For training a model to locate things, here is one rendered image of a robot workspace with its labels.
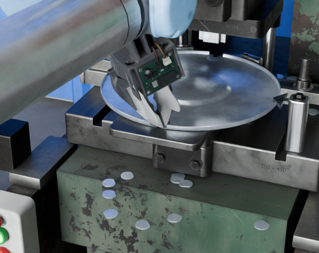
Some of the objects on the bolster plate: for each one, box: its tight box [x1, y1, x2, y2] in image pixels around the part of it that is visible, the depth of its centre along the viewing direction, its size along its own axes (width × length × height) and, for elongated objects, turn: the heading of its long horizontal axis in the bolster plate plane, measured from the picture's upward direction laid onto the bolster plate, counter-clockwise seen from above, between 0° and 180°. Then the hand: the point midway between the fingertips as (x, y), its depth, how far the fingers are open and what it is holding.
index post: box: [284, 92, 310, 153], centre depth 114 cm, size 3×3×10 cm
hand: (158, 116), depth 107 cm, fingers closed
